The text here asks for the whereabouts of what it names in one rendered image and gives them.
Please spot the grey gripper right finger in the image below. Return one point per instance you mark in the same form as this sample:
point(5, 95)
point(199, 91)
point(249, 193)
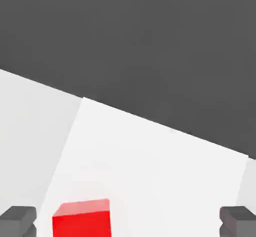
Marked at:
point(239, 221)

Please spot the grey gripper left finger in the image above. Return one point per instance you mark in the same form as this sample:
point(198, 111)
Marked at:
point(17, 220)

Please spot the small red cube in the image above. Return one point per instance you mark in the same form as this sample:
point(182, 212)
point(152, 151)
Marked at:
point(82, 221)

